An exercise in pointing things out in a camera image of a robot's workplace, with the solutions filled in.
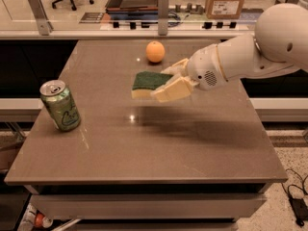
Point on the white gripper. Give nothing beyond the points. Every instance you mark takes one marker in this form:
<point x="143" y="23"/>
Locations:
<point x="203" y="67"/>

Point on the green and yellow sponge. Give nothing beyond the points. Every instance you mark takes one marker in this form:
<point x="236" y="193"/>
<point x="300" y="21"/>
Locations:
<point x="145" y="82"/>

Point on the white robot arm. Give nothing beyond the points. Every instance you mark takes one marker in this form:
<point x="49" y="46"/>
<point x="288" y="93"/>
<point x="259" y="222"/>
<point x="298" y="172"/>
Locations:
<point x="278" y="46"/>

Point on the green soda can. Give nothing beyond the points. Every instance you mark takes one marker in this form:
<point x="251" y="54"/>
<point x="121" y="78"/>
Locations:
<point x="59" y="102"/>

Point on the orange fruit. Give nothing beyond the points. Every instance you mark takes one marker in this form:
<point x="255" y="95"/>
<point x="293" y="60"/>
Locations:
<point x="155" y="51"/>

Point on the cardboard box with label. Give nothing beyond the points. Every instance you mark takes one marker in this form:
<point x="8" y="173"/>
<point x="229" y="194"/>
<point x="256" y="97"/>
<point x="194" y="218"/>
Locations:
<point x="224" y="9"/>

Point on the bottles under table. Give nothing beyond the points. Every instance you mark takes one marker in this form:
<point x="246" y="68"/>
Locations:
<point x="33" y="218"/>

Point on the middle metal rail bracket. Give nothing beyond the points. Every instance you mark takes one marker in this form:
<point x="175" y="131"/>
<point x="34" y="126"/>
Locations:
<point x="163" y="17"/>

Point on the left metal rail bracket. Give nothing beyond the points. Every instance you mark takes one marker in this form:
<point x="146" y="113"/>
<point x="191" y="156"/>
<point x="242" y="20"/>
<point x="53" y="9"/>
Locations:
<point x="44" y="26"/>

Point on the black power adapter with cable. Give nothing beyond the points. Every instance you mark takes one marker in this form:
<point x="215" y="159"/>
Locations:
<point x="295" y="188"/>

